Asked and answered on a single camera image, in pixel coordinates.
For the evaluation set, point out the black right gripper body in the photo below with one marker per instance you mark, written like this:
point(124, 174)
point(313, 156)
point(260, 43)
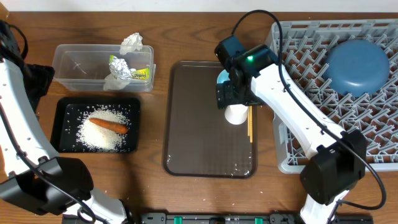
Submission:
point(227, 92)

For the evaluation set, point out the wooden chopstick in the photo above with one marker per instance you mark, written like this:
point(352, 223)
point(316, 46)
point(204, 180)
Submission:
point(251, 124)
point(249, 121)

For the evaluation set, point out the light blue bowl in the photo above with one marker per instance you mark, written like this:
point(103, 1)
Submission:
point(223, 77)

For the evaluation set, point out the white cup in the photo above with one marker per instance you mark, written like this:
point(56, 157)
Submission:
point(236, 114)

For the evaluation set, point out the pile of white rice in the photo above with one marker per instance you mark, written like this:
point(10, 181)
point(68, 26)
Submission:
point(79, 134)

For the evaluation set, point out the yellow silver snack wrapper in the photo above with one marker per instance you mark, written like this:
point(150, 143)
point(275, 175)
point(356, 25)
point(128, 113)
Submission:
point(120, 70)

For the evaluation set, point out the orange carrot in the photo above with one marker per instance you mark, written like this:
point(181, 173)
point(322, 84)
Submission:
point(112, 126)

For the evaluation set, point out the white paper napkin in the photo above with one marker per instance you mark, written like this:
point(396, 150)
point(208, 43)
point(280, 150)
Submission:
point(131, 43)

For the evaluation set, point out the dark blue plate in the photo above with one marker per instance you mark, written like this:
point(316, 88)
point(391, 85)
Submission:
point(357, 67)

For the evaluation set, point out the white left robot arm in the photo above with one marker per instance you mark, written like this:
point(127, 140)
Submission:
point(39, 180)

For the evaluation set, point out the grey dishwasher rack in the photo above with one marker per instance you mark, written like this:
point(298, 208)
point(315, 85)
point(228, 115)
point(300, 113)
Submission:
point(305, 46)

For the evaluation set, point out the clear plastic bin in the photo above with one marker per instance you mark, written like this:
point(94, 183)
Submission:
point(85, 67)

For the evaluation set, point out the black tray bin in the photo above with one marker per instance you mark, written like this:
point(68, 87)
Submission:
point(133, 103)

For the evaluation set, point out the brown serving tray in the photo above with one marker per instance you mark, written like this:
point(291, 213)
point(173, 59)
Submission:
point(199, 141)

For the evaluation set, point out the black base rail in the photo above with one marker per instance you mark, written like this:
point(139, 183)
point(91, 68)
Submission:
point(273, 218)

